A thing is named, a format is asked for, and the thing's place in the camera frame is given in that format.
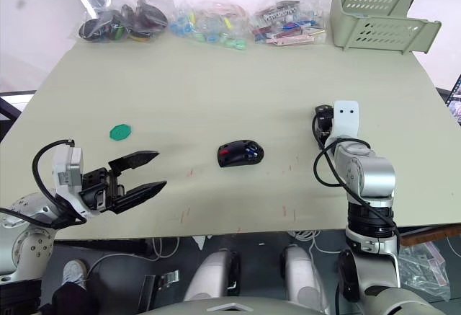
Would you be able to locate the plastic bag of dark parts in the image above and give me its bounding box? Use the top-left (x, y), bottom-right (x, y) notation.
top-left (70, 0), bottom-right (170, 44)

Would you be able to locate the plastic bag of pink-red parts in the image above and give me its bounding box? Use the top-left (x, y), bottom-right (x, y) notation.
top-left (250, 0), bottom-right (327, 47)

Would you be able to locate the silver metal latch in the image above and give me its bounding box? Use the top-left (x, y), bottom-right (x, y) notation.
top-left (156, 270), bottom-right (181, 288)

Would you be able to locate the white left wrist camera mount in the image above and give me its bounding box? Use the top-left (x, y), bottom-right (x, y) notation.
top-left (52, 141), bottom-right (91, 221)

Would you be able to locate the black metal frame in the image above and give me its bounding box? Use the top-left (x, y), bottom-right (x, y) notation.
top-left (0, 90), bottom-right (37, 123)

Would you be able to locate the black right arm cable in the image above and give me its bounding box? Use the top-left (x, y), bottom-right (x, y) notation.
top-left (311, 112), bottom-right (400, 247)

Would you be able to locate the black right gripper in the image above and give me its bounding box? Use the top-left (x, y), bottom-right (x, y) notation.
top-left (313, 103), bottom-right (336, 142)

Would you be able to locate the silver robot leg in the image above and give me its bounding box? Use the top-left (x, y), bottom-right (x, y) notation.
top-left (279, 244), bottom-right (331, 314)
top-left (183, 249), bottom-right (241, 303)

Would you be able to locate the grey robot torso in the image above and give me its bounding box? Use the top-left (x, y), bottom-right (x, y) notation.
top-left (136, 295), bottom-right (325, 315)

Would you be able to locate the clear plastic bag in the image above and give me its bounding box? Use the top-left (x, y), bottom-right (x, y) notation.
top-left (398, 241), bottom-right (452, 303)

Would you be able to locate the silver right robot leg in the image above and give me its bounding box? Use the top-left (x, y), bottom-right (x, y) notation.
top-left (279, 244), bottom-right (331, 314)

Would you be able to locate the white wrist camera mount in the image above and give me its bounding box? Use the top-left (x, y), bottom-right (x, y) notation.
top-left (52, 141), bottom-right (91, 221)
top-left (326, 100), bottom-right (361, 150)

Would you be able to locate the grey sneaker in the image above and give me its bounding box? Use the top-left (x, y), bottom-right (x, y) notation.
top-left (63, 259), bottom-right (89, 290)

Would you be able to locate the silver left robot leg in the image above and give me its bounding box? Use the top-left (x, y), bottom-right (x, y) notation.
top-left (183, 249), bottom-right (241, 303)

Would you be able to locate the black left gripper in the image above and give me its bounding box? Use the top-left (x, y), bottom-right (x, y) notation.
top-left (78, 151), bottom-right (168, 215)

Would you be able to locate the brown wooden board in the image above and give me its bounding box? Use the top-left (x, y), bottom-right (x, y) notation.
top-left (399, 223), bottom-right (461, 248)

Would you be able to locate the plastic bag of blue-green parts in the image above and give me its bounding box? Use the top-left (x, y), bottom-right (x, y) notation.
top-left (169, 0), bottom-right (251, 52)

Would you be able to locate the dark trouser leg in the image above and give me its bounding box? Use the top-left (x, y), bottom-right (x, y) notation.
top-left (52, 281), bottom-right (95, 315)

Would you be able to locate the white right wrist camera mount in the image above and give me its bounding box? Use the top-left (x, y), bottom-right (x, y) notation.
top-left (326, 100), bottom-right (361, 150)

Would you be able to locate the white floor cable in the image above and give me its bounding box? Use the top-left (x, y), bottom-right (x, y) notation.
top-left (287, 229), bottom-right (347, 259)
top-left (150, 236), bottom-right (182, 259)

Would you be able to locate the pale green plastic basket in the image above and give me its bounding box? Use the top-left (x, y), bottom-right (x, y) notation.
top-left (330, 0), bottom-right (442, 54)

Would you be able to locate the green octagonal disc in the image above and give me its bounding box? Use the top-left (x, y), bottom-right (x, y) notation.
top-left (109, 123), bottom-right (133, 143)

